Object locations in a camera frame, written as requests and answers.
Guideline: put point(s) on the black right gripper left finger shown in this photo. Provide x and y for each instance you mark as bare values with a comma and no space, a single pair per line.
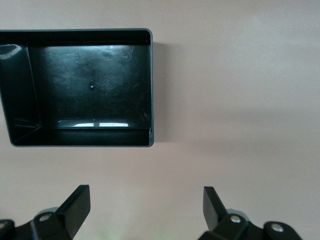
62,220

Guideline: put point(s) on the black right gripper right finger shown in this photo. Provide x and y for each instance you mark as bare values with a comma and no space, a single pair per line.
225,227

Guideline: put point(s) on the black plastic box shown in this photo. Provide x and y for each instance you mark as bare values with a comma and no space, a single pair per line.
87,75

